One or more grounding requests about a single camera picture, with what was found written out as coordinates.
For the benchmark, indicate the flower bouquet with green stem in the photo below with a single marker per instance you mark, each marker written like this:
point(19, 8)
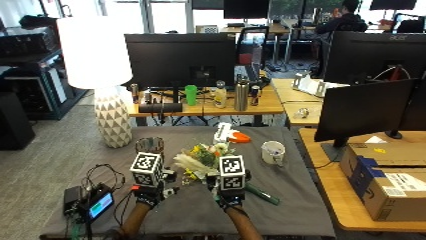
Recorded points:
point(201, 158)

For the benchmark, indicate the black office chair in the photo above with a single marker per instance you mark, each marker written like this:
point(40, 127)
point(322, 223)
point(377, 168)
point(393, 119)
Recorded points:
point(253, 46)
point(410, 24)

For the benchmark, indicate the stainless steel bottle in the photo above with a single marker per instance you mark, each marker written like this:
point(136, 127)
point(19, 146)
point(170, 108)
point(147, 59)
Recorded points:
point(241, 95)

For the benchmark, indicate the black power box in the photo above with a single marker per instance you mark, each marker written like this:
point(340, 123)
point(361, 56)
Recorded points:
point(72, 200)

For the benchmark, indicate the black speaker bar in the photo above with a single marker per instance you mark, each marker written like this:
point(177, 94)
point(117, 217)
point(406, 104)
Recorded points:
point(160, 107)

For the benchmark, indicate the white lamp with patterned base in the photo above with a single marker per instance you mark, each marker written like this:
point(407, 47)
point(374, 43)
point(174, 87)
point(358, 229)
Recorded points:
point(95, 53)

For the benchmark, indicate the flat cardboard box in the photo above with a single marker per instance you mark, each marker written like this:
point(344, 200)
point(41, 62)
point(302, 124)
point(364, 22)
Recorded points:
point(390, 155)

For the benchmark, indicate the white marker cube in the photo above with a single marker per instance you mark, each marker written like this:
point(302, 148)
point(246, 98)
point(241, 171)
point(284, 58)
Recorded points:
point(147, 168)
point(232, 173)

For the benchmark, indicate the black box case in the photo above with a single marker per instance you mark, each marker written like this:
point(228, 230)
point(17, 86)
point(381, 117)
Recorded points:
point(13, 121)

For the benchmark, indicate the person's right hand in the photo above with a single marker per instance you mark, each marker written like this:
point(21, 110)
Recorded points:
point(230, 199)

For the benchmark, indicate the white and orange tool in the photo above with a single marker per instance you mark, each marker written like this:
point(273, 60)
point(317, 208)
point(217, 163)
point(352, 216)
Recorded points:
point(226, 133)

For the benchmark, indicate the dark drink can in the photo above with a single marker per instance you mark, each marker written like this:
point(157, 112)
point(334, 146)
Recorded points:
point(254, 96)

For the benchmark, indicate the clear plastic object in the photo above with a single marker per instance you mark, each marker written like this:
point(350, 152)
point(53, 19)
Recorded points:
point(301, 113)

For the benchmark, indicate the cardboard box with blue tape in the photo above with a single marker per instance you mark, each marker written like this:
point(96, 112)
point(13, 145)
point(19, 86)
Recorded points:
point(394, 196)

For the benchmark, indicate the brown bottle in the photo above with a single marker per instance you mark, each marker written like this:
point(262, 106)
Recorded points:
point(135, 93)

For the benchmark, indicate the clear bottle with yellow liquid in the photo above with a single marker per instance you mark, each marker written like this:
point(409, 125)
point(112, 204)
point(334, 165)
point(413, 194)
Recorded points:
point(220, 95)

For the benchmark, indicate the black equipment rack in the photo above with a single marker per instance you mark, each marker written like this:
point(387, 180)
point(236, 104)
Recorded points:
point(31, 66)

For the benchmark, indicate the wooden desk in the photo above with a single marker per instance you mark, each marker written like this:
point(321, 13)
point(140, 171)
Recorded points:
point(274, 29)
point(328, 200)
point(266, 105)
point(301, 100)

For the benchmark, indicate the clear glass vase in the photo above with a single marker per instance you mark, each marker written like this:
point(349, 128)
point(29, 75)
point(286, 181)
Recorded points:
point(149, 145)

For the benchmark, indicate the grey table cloth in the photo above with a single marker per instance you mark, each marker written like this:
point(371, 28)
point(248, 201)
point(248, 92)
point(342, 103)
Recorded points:
point(288, 193)

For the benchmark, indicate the white device on desk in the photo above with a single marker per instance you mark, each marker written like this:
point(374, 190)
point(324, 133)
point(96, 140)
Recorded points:
point(313, 85)

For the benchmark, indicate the black device with lit screen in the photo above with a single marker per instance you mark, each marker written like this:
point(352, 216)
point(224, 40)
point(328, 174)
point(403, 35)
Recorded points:
point(100, 203)

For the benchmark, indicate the person's left hand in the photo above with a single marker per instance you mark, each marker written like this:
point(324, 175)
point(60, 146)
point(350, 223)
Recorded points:
point(148, 197)

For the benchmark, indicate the green plastic cup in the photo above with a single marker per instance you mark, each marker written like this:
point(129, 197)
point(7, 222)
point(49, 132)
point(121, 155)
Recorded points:
point(190, 96)

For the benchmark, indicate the white mug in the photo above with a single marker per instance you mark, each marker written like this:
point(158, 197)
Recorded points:
point(273, 153)

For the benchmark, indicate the black computer monitor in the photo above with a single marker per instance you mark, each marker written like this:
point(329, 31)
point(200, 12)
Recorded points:
point(361, 106)
point(377, 53)
point(414, 110)
point(393, 4)
point(177, 56)
point(246, 8)

